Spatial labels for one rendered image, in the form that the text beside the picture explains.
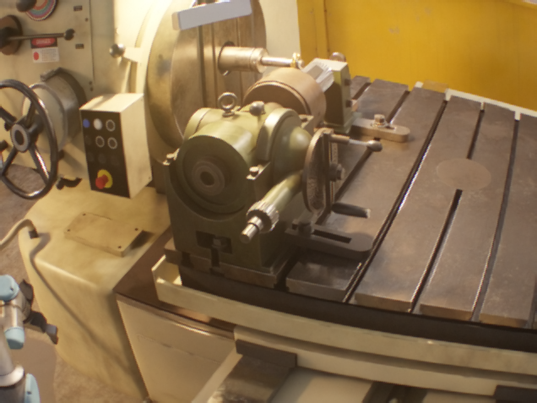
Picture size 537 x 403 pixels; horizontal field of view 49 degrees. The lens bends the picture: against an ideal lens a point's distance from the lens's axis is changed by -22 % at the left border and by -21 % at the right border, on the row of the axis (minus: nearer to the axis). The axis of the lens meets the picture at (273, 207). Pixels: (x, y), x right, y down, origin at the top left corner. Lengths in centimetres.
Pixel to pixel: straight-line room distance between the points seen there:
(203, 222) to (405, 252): 46
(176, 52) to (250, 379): 84
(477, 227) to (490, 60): 221
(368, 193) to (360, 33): 226
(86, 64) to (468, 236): 109
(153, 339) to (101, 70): 96
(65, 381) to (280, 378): 136
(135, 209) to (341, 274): 124
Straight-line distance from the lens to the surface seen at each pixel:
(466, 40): 384
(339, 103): 212
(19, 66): 199
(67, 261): 245
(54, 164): 164
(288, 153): 153
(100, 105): 167
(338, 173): 156
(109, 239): 246
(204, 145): 153
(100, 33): 170
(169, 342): 222
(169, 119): 180
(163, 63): 175
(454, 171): 198
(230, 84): 201
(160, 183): 270
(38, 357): 299
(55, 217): 274
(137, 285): 223
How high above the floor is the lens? 195
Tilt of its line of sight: 32 degrees down
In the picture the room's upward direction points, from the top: 4 degrees counter-clockwise
